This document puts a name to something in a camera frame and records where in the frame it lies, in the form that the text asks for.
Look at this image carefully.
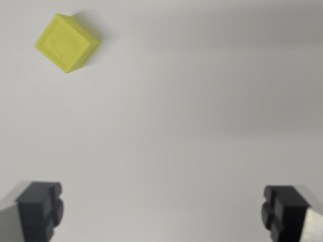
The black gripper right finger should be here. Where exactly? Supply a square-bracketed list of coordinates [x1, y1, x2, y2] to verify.
[261, 185, 323, 242]

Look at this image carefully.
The yellow cube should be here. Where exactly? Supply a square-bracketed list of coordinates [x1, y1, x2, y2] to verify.
[34, 13, 102, 75]

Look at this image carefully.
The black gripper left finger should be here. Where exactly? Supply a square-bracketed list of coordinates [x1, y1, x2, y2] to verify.
[0, 180, 65, 242]

